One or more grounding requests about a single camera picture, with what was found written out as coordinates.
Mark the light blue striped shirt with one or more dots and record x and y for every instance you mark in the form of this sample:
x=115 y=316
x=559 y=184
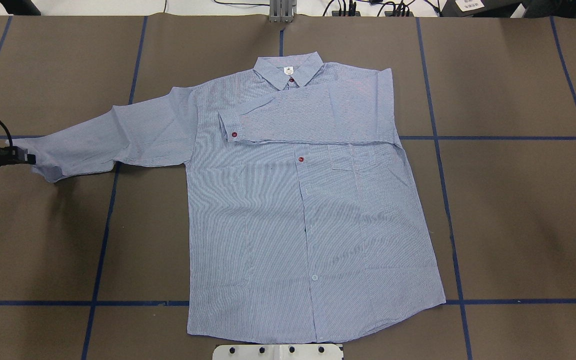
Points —
x=305 y=222

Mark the black box with label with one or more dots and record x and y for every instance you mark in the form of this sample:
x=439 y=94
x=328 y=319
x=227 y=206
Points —
x=479 y=8

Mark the aluminium frame post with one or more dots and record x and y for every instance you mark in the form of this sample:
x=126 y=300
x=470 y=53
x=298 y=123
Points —
x=282 y=11

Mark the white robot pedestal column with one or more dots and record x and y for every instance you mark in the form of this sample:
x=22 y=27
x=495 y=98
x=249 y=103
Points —
x=315 y=351

